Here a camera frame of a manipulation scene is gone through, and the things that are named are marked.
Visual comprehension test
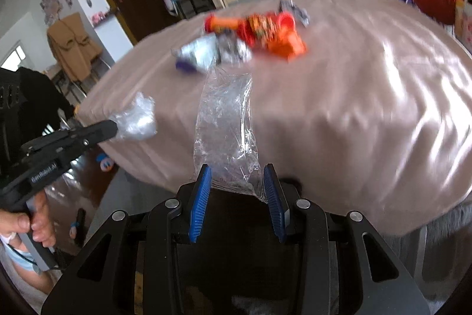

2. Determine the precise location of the white plastic wrap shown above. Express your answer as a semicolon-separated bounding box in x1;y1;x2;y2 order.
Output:
110;92;158;141

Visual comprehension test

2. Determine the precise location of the clear plastic bag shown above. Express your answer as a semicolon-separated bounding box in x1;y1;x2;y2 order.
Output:
194;67;266;202

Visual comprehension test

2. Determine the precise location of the blue white wrapper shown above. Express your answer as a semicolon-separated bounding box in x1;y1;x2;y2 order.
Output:
172;33;220;73

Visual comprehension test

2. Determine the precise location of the silver foil wrapper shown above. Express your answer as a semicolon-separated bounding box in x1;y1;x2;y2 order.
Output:
217;30;253;66

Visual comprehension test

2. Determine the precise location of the orange snack can red lid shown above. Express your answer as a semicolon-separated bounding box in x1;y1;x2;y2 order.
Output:
204;12;296;47

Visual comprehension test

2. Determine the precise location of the person's left hand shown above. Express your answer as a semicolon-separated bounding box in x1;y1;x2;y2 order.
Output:
1;190;56;248

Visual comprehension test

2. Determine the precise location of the cartoon duck slipper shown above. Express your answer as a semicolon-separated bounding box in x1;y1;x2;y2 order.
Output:
96;153;114;173

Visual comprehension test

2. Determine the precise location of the brown coat on hanger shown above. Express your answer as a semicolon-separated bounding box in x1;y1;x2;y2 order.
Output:
46;13;102;81

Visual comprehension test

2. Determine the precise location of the grey foil packet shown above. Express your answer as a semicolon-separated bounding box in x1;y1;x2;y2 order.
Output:
279;0;310;27

